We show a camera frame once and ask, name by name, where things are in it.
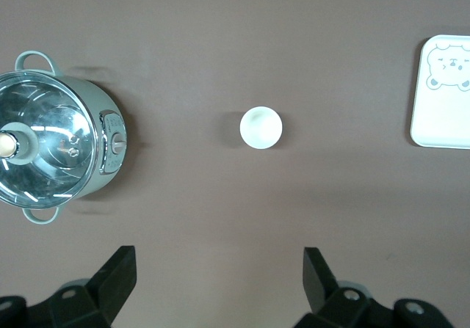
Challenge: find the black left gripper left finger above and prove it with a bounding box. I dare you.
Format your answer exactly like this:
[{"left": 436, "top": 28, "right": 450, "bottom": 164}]
[{"left": 29, "top": 246, "right": 137, "bottom": 328}]

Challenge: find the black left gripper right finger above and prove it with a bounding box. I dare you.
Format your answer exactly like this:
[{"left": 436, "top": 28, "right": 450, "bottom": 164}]
[{"left": 295, "top": 247, "right": 396, "bottom": 328}]

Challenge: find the white plastic cup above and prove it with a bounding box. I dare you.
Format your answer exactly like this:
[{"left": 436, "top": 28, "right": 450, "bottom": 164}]
[{"left": 239, "top": 105, "right": 284, "bottom": 150}]

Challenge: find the glass pot lid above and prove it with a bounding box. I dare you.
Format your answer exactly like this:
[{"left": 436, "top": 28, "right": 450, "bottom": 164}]
[{"left": 0, "top": 70, "right": 102, "bottom": 210}]

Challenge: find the grey pot with glass lid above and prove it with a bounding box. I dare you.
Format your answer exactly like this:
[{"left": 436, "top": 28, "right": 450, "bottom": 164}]
[{"left": 0, "top": 51, "right": 128, "bottom": 223}]

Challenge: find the white bear print tray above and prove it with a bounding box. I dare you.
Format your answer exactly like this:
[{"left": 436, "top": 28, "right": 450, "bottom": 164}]
[{"left": 409, "top": 34, "right": 470, "bottom": 150}]

